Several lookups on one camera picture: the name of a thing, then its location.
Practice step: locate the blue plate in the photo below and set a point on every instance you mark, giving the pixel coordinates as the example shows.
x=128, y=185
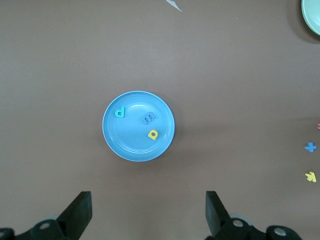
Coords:
x=130, y=142

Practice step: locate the blue foam letter m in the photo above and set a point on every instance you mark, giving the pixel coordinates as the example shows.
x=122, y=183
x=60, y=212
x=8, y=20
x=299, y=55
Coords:
x=148, y=118

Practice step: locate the pale green plate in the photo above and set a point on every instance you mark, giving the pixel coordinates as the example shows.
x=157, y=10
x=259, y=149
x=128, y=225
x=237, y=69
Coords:
x=312, y=15

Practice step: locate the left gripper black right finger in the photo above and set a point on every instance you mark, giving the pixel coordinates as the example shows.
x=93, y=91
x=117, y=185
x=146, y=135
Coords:
x=217, y=217

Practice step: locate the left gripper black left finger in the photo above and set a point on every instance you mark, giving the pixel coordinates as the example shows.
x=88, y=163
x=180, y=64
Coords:
x=77, y=215

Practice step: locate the teal foam letter p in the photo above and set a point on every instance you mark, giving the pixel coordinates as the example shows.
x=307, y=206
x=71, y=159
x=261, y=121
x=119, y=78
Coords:
x=123, y=111

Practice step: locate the yellow foam letter k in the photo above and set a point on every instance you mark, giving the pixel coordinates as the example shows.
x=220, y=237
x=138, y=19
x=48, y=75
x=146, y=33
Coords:
x=310, y=176

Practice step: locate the yellow foam letter d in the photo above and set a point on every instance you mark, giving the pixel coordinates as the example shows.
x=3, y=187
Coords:
x=150, y=135

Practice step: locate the brown table cover sheet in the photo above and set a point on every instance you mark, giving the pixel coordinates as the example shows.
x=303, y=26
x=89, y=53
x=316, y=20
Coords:
x=225, y=87

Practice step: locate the white paper scrap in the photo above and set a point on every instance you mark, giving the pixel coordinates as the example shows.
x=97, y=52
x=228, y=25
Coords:
x=175, y=5

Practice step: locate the blue foam plus sign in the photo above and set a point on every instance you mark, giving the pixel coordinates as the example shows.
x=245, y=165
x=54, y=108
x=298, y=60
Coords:
x=310, y=147

